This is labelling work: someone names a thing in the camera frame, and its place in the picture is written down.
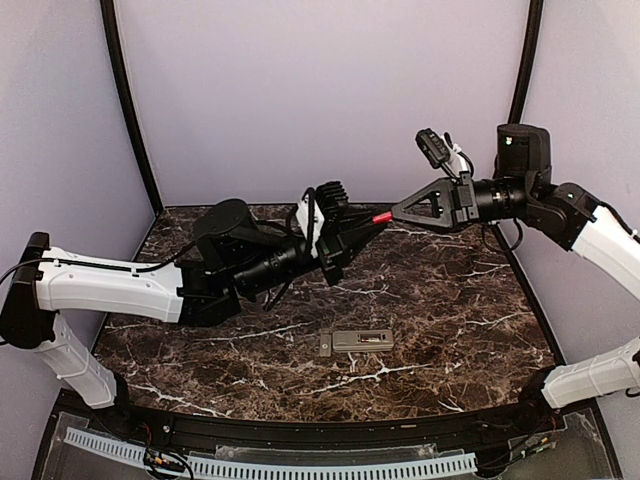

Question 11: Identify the black vertical frame post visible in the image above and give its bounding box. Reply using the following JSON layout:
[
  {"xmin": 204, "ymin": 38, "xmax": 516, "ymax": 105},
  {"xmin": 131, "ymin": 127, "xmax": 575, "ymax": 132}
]
[
  {"xmin": 99, "ymin": 0, "xmax": 164, "ymax": 217},
  {"xmin": 508, "ymin": 0, "xmax": 544, "ymax": 124}
]

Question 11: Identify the black vertical frame post left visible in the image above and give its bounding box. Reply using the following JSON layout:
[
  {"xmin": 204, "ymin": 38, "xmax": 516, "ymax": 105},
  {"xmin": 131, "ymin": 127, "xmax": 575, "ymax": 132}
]
[{"xmin": 99, "ymin": 0, "xmax": 164, "ymax": 217}]

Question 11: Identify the black vertical frame post right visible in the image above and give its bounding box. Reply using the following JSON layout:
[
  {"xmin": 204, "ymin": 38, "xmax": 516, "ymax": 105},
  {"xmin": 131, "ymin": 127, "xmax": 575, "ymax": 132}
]
[{"xmin": 508, "ymin": 0, "xmax": 544, "ymax": 124}]

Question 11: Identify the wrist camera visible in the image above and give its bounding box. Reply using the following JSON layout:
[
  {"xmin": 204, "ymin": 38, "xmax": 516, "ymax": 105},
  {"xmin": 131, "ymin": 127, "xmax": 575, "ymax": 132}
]
[
  {"xmin": 314, "ymin": 180, "xmax": 349, "ymax": 239},
  {"xmin": 415, "ymin": 128, "xmax": 474, "ymax": 179}
]

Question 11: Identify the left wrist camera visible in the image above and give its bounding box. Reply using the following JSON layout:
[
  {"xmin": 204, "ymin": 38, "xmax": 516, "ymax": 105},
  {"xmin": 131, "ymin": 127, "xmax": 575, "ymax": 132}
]
[{"xmin": 314, "ymin": 180, "xmax": 349, "ymax": 239}]

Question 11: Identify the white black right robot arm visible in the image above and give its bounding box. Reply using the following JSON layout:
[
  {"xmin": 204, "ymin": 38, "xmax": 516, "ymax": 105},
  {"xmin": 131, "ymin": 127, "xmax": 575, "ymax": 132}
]
[{"xmin": 390, "ymin": 124, "xmax": 639, "ymax": 434}]

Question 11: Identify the grey battery cover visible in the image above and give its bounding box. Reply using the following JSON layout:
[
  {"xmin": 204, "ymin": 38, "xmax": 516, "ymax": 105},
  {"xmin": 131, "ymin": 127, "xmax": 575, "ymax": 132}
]
[{"xmin": 319, "ymin": 333, "xmax": 332, "ymax": 357}]

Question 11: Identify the black front rail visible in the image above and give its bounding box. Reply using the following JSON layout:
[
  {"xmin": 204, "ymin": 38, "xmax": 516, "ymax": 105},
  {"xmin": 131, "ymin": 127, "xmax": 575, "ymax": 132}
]
[{"xmin": 54, "ymin": 387, "xmax": 596, "ymax": 454}]

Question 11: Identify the white remote control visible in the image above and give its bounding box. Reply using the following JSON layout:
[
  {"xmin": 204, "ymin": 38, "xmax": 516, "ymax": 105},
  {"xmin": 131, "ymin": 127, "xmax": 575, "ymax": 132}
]
[{"xmin": 332, "ymin": 330, "xmax": 394, "ymax": 353}]

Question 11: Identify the white slotted cable duct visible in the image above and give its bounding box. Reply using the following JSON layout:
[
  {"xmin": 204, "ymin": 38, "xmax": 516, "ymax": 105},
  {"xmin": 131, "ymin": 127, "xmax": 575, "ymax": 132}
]
[{"xmin": 63, "ymin": 427, "xmax": 478, "ymax": 479}]

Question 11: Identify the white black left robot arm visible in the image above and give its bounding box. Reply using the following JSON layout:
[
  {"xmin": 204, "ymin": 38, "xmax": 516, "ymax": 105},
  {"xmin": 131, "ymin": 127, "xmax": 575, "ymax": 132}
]
[{"xmin": 1, "ymin": 193, "xmax": 387, "ymax": 436}]

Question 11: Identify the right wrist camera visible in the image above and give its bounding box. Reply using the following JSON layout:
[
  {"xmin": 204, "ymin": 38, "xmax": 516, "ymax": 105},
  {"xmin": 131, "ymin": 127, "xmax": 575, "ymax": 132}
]
[{"xmin": 415, "ymin": 128, "xmax": 474, "ymax": 179}]

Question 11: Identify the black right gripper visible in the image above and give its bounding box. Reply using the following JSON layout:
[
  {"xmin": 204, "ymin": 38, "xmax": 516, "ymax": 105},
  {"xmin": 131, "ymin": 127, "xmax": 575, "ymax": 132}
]
[{"xmin": 391, "ymin": 168, "xmax": 535, "ymax": 233}]

